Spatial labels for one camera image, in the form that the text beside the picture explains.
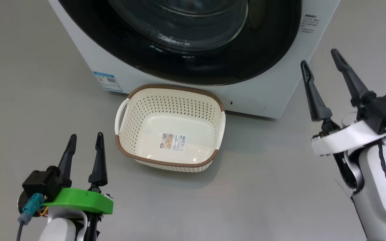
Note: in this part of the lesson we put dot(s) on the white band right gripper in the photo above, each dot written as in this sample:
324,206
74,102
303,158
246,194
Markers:
343,140

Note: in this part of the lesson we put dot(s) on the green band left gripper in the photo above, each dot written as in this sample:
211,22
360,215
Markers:
79,201

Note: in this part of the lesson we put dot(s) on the washing machine glass door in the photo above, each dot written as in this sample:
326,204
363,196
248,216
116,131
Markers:
263,50

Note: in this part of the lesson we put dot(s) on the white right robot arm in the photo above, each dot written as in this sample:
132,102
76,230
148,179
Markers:
380,194

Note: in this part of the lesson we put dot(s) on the white front-load washing machine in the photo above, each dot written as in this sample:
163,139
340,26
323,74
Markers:
263,90

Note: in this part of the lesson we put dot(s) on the printed text label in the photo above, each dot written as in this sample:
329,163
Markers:
308,23

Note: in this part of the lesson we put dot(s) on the cream perforated laundry basket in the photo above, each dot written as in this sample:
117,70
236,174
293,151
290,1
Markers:
139,110

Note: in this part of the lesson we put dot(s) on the blue energy label sticker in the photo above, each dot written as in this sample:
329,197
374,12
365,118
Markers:
107,81

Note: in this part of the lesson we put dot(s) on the paper basket product label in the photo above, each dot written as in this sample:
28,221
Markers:
173,142

